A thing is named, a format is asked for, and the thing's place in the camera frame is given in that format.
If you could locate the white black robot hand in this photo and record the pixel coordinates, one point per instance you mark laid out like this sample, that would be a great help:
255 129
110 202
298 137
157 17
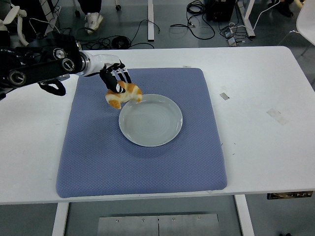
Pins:
103 62

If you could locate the golden croissant bread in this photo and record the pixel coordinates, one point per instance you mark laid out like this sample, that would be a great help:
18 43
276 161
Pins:
130 93

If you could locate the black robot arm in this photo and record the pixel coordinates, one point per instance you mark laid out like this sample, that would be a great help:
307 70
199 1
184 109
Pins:
37 68

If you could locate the black caster wheel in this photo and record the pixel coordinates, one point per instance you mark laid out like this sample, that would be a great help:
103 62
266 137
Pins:
77 13
118 7

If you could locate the person's leg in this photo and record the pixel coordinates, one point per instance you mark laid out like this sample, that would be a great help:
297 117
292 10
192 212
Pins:
89 6

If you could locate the narrow white desk leg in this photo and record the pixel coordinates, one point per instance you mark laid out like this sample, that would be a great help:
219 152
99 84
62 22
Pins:
150 19

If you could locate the grey round plate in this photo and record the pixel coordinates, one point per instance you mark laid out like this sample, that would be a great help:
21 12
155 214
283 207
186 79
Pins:
152 123

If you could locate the white office chair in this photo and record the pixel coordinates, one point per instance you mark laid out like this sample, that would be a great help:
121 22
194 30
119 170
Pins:
19 24

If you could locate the blue quilted mat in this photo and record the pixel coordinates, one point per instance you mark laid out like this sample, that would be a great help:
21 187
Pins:
98 159

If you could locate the small grey tape piece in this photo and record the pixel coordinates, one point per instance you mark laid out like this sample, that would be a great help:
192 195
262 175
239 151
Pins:
224 96

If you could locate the black power adapter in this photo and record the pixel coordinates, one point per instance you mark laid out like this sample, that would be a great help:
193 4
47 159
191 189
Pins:
227 32

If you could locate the black equipment box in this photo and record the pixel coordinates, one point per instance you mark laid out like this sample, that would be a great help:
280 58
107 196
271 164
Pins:
220 9

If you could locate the grey floor power box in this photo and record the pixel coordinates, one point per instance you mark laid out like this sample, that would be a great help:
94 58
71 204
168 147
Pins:
231 41

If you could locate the white desk leg with foot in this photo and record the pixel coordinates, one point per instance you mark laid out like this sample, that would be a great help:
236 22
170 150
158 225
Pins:
247 17

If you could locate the white table leg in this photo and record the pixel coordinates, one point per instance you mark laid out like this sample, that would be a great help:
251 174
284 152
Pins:
60 218
244 216

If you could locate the grey metal plate with screws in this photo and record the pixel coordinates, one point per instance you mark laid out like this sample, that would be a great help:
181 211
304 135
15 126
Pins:
128 226

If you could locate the large clear tape piece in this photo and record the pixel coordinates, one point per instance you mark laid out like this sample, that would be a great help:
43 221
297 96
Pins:
277 116

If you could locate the person's dark foot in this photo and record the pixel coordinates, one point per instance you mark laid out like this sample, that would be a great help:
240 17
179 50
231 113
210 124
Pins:
283 7

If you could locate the white shell chair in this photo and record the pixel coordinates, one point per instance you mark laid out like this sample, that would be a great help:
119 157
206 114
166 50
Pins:
306 22

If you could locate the brown bracket under table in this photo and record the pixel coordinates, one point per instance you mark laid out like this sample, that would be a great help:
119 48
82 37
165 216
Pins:
290 195

